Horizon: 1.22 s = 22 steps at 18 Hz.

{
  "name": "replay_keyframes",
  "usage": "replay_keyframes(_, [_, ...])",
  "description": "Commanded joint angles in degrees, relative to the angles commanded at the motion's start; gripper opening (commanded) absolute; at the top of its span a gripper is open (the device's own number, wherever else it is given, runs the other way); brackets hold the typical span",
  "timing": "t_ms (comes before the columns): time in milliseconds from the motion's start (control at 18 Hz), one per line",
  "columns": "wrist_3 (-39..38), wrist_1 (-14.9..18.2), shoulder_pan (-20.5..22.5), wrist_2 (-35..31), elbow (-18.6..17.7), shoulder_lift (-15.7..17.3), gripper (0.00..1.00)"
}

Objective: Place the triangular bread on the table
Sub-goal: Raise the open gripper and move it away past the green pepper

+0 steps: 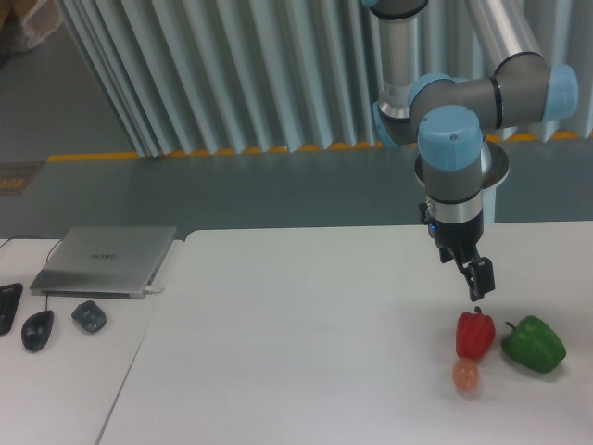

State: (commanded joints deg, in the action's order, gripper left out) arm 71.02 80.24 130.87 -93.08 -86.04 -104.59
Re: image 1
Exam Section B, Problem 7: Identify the silver closed laptop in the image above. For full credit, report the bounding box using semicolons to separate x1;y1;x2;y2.
30;226;176;299

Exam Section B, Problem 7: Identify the green bell pepper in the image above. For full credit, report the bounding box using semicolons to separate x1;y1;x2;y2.
500;315;567;374

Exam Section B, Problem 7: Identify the black mouse cable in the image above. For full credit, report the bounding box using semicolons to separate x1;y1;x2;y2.
0;235;66;312

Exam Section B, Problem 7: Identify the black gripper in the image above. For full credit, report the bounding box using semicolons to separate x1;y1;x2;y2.
419;202;496;302

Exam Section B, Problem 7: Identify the red bell pepper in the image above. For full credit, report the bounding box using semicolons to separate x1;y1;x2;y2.
456;306;496;361

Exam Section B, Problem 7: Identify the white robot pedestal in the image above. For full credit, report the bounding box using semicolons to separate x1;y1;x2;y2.
479;143;511;225

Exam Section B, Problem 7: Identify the brown egg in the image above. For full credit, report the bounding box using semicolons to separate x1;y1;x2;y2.
452;358;479;393

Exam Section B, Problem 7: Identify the dark grey small tray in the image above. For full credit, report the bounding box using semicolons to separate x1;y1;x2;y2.
71;300;107;334

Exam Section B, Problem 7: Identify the black keyboard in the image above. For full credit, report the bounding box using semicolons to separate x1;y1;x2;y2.
0;283;23;336

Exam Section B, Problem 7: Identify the corrugated folding partition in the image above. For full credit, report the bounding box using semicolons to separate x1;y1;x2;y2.
59;1;592;157

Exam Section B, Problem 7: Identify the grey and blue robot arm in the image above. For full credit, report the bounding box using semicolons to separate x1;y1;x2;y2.
366;1;578;301

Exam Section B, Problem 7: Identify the black computer mouse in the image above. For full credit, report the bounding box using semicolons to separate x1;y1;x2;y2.
21;310;55;352

